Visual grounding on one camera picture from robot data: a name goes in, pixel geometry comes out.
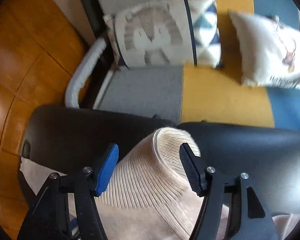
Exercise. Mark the deer print cushion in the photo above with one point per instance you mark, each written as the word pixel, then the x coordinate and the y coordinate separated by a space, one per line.
pixel 270 51

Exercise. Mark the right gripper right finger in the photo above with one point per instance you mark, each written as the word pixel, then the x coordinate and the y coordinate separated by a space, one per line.
pixel 248 216

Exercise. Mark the beige knit sweater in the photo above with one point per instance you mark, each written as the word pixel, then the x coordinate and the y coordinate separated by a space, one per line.
pixel 149 195

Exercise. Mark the grey yellow blue sofa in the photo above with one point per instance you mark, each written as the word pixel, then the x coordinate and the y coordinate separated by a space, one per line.
pixel 186 93

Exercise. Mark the tiger print cushion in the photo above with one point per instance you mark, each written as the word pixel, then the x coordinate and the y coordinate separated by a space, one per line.
pixel 166 33

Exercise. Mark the black padded table mat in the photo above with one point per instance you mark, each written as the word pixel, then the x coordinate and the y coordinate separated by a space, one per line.
pixel 67 139

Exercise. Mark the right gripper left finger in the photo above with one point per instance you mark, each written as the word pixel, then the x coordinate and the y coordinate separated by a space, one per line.
pixel 65 207

